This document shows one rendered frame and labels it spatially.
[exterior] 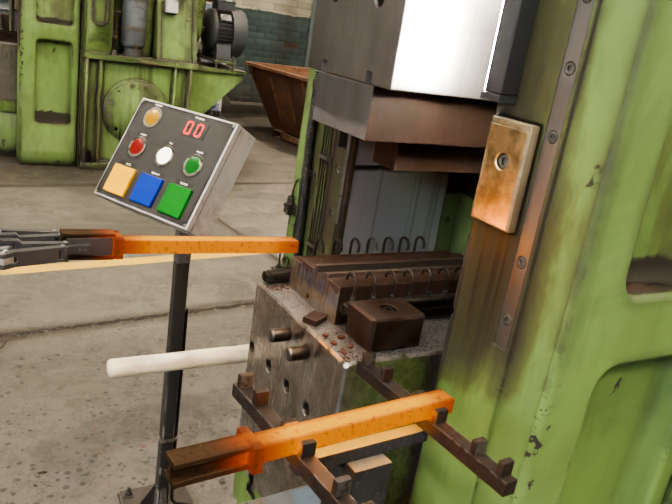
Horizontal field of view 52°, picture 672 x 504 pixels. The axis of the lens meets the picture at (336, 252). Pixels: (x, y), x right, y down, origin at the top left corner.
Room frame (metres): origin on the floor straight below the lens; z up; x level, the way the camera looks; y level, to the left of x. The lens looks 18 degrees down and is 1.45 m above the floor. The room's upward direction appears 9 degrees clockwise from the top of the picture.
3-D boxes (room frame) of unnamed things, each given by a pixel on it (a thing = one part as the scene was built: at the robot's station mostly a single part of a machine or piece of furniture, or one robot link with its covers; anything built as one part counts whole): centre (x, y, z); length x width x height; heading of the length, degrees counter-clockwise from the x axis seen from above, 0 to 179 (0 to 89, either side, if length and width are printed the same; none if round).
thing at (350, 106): (1.41, -0.14, 1.32); 0.42 x 0.20 x 0.10; 123
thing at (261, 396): (0.88, 0.00, 0.98); 0.23 x 0.06 x 0.02; 126
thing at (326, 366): (1.37, -0.18, 0.69); 0.56 x 0.38 x 0.45; 123
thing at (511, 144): (1.10, -0.24, 1.27); 0.09 x 0.02 x 0.17; 33
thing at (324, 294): (1.41, -0.14, 0.96); 0.42 x 0.20 x 0.09; 123
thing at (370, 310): (1.18, -0.11, 0.95); 0.12 x 0.08 x 0.06; 123
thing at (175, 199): (1.56, 0.39, 1.01); 0.07 x 0.05 x 0.07; 58
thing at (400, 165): (1.41, -0.19, 1.24); 0.30 x 0.07 x 0.06; 123
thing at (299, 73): (8.53, 0.47, 0.43); 1.89 x 1.20 x 0.85; 39
